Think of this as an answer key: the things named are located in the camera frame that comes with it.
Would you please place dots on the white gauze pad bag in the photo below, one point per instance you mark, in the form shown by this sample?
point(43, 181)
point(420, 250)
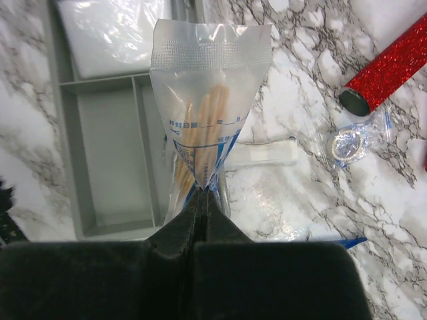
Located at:
point(109, 38)

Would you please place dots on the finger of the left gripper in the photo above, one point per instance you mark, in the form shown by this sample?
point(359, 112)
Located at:
point(8, 213)

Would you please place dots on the flat white bandage packet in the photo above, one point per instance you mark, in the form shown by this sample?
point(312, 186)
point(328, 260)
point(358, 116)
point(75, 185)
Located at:
point(280, 152)

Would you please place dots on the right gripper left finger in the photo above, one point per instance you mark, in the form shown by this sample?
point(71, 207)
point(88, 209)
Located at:
point(96, 280)

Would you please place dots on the tape roll in wrapper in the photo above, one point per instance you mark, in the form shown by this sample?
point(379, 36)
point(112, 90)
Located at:
point(353, 142)

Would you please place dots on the cotton swabs bag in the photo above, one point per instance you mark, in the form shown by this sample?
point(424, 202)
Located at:
point(205, 77)

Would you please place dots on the blue plastic tweezers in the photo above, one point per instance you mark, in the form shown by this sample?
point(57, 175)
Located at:
point(349, 243)

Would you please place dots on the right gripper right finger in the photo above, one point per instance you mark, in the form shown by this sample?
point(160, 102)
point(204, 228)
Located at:
point(237, 278)

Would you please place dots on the red glitter microphone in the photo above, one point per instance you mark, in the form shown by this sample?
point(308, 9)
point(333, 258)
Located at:
point(367, 90)

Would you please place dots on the grey plastic divided tray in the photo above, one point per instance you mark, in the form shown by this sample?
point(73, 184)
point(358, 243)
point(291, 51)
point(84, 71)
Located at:
point(113, 141)

